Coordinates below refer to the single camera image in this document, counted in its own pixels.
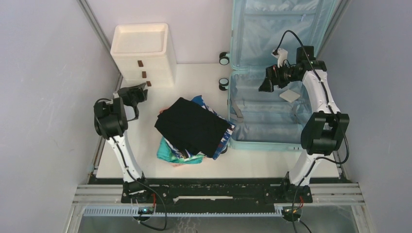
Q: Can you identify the black t-shirt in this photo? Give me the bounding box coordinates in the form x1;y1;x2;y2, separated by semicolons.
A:
154;98;230;157

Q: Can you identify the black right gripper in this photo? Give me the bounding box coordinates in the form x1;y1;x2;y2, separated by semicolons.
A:
258;60;300;92

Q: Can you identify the light blue ribbed suitcase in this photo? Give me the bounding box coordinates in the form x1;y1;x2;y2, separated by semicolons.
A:
228;0;338;151

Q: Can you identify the black mounting base plate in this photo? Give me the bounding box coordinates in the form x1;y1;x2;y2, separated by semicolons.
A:
121;178;313;204

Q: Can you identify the small grey white box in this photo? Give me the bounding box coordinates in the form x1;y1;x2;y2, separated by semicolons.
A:
279;89;301;103

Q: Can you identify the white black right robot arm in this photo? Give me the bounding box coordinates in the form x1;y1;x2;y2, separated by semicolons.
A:
258;46;350;202

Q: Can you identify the teal polo shirt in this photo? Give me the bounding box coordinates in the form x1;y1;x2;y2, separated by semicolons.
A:
156;137;205;165

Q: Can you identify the blue white striped garment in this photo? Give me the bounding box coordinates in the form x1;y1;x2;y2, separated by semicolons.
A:
169;95;236;159

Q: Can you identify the white slotted cable duct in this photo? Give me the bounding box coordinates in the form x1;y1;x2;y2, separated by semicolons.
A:
83;206;284;217

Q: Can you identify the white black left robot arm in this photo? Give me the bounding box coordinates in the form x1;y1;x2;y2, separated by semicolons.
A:
93;83;152;202

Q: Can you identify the white drawer box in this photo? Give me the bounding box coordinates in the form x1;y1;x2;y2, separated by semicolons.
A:
110;23;177;88

